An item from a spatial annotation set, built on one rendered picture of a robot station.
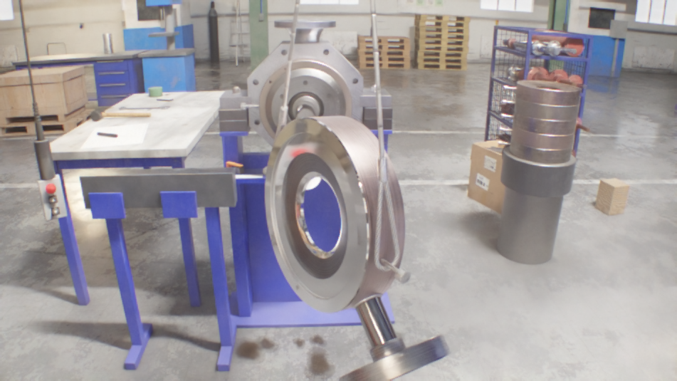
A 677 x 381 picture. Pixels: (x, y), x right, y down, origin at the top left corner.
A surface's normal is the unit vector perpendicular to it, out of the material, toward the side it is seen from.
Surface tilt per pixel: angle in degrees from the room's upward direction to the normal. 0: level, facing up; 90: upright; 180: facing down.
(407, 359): 43
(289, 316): 0
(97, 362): 0
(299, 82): 90
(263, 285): 90
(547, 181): 90
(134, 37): 90
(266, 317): 0
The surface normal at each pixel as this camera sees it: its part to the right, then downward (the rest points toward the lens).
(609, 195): -0.97, 0.07
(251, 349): 0.00, -0.93
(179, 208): 0.07, 0.36
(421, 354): 0.34, -0.50
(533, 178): -0.46, 0.32
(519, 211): -0.70, 0.26
